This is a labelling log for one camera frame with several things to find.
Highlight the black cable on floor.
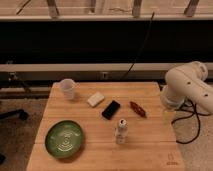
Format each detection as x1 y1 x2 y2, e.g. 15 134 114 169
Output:
171 99 212 145

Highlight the black smartphone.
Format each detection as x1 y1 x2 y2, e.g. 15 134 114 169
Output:
102 101 120 120

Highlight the clear plastic cup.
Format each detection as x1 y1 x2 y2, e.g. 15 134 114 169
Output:
59 79 75 100

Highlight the green round plate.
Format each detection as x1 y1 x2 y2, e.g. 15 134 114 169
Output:
45 120 85 159

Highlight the black chair base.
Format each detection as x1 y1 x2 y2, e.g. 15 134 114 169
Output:
0 108 29 122

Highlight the black hanging cable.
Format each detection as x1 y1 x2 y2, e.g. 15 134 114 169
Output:
120 11 156 81

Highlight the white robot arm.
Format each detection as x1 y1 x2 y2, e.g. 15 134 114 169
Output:
160 61 213 114

